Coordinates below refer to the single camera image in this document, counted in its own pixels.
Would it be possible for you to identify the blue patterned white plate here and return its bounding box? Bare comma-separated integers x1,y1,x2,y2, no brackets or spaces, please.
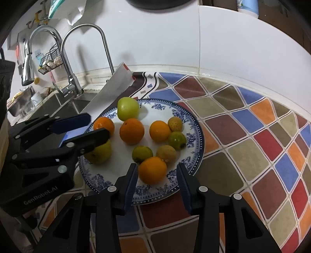
78,98,204,205

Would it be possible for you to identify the large orange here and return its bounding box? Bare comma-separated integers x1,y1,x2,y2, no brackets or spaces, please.
119,118,145,146

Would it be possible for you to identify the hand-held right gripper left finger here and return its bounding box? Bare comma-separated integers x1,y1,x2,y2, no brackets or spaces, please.
33,163,139,253

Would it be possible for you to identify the white cup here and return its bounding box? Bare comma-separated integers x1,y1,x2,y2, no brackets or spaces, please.
30,91,43,106

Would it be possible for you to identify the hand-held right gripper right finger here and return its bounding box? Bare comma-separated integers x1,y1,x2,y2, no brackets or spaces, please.
176,163,282,253

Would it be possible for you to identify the chrome pull-down faucet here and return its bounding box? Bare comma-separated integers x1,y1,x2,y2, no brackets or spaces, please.
21,25,84,96

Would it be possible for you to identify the green apple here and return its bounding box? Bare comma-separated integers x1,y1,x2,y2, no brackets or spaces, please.
117,97,141,121

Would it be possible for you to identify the white plastic sheet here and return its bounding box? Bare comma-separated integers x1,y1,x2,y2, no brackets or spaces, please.
80,62,135,119

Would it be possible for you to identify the black frying pan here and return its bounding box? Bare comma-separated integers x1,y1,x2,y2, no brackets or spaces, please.
126,0,192,10

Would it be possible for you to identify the thin chrome gooseneck faucet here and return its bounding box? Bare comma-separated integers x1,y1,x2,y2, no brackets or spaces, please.
61,24,115,82

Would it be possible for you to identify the person's left forearm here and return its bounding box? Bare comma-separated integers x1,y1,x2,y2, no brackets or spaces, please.
0,118,11,161

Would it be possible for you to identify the green white tissue pack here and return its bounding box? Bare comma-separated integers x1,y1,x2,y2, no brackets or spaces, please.
48,0,87,26

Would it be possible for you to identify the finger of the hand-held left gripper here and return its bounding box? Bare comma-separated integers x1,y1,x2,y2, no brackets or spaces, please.
12,128,110,175
8,112,91,152

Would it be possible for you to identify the green citrus fruit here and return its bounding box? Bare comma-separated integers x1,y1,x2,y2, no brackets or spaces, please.
168,131,187,150
132,145,151,164

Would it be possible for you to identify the black bag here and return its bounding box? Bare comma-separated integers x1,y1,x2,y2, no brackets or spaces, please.
0,48,16,127

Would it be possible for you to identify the colorful checkered tablecloth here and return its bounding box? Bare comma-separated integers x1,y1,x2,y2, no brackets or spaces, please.
36,71,311,253

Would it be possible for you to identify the yellow handle wall valve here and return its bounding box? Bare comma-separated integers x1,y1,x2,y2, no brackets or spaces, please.
25,0,49,30

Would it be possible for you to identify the steel dish basin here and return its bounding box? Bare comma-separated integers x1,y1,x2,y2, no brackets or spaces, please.
7,86,34,117

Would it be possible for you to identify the brown lychee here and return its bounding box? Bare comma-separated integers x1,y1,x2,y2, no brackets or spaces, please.
168,116,183,132
156,145,177,163

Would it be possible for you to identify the white blue pump bottle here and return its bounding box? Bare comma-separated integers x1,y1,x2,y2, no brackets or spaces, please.
237,0,259,18

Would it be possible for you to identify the black wire basket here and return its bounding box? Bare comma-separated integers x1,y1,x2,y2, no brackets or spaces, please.
38,46,64,75

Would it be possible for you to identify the small mandarin orange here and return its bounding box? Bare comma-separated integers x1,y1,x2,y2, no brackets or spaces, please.
93,117,115,137

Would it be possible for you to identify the yellow green pear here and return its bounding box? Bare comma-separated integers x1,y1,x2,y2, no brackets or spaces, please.
84,139,113,164

